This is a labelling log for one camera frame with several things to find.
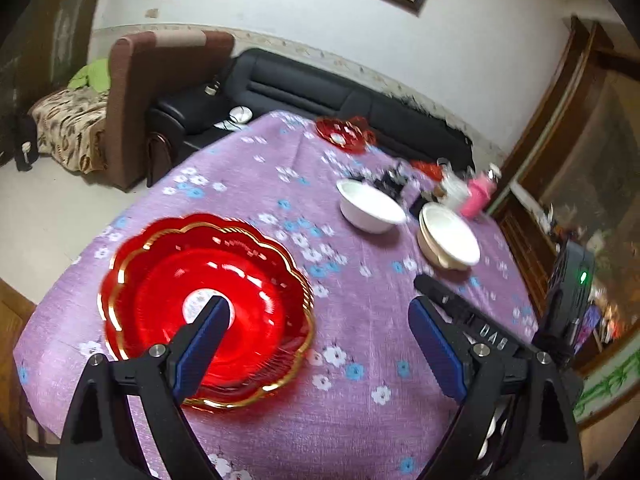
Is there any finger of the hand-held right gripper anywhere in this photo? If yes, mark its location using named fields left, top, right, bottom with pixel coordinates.
left=414, top=274, right=531, bottom=358

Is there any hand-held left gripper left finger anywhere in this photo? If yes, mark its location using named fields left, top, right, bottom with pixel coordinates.
left=56, top=295, right=232, bottom=480

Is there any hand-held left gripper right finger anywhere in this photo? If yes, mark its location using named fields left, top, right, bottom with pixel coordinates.
left=407, top=296, right=586, bottom=480

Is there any large cream plastic bowl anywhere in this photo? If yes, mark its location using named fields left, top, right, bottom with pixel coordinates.
left=416, top=210, right=481, bottom=272
left=420, top=203, right=482, bottom=266

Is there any small white bowl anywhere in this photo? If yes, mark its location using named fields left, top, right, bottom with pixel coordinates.
left=336, top=179, right=407, bottom=233

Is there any green printed panel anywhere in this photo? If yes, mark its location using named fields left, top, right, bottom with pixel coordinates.
left=572, top=345, right=640, bottom=426

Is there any pink knit-sleeved bottle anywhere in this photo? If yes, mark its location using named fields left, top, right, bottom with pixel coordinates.
left=460, top=164, right=501, bottom=220

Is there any black round device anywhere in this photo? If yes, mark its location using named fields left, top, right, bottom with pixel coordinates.
left=372, top=162, right=416, bottom=198

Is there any purple floral tablecloth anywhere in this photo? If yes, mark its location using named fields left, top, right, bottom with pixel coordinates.
left=12, top=110, right=546, bottom=480

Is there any light wooden chair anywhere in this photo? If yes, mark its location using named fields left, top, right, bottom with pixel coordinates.
left=0, top=280, right=56, bottom=461

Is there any leaf patterned blanket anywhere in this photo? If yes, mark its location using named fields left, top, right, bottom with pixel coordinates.
left=29, top=85, right=112, bottom=175

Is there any black leather sofa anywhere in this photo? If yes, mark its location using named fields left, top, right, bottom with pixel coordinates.
left=145, top=49, right=476, bottom=188

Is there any brown armchair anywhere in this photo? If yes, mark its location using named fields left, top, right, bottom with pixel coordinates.
left=107, top=30, right=236, bottom=193

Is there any black bag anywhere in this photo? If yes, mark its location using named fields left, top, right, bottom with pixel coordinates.
left=10, top=112, right=40, bottom=172

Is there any green cloth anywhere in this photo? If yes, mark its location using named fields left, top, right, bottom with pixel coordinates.
left=67, top=57, right=112, bottom=92

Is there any wooden door frame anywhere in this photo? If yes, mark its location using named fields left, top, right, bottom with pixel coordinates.
left=492, top=15, right=640, bottom=241

